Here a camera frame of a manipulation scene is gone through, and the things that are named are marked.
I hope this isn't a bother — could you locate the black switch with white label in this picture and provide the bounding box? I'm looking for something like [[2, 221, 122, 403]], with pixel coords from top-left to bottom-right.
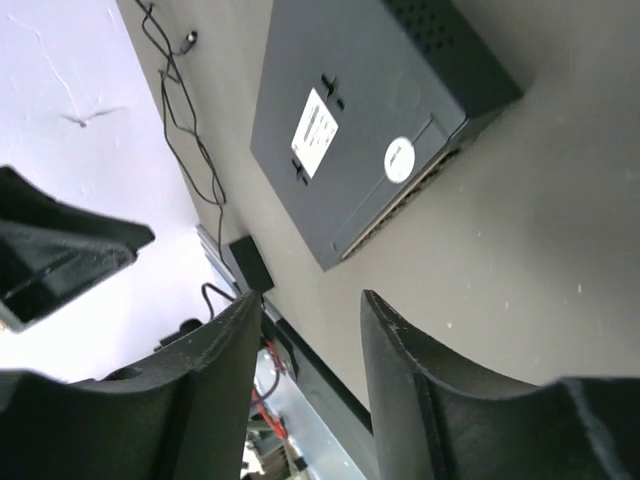
[[250, 1, 523, 270]]

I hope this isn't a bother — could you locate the small black power adapter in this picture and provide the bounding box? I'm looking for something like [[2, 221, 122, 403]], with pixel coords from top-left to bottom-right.
[[226, 236, 274, 294]]

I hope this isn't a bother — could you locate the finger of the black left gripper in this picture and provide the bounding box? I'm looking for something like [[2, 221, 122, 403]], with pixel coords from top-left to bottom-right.
[[1, 165, 154, 332]]

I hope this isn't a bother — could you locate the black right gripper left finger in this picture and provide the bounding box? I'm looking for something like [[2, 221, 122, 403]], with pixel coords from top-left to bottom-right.
[[1, 293, 261, 479]]

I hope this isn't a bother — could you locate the thin black power cable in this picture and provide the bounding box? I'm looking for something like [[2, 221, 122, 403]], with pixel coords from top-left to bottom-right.
[[133, 0, 236, 321]]

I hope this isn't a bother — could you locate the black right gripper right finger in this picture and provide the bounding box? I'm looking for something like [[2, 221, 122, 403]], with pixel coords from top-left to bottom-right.
[[360, 290, 639, 479]]

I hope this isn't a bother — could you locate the dark grey table mat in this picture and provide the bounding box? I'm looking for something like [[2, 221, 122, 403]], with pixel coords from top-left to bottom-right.
[[114, 0, 640, 431]]

